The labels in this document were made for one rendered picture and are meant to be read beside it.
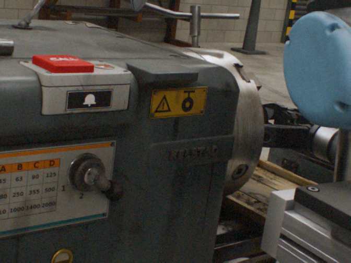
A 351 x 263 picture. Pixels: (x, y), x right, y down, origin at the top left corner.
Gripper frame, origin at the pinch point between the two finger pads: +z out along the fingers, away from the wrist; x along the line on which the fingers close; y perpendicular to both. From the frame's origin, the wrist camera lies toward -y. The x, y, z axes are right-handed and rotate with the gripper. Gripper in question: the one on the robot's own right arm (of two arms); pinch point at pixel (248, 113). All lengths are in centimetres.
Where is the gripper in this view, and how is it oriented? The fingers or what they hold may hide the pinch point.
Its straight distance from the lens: 151.0
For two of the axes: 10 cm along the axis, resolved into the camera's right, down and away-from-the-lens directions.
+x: 1.3, -9.5, -2.7
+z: -6.1, -3.0, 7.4
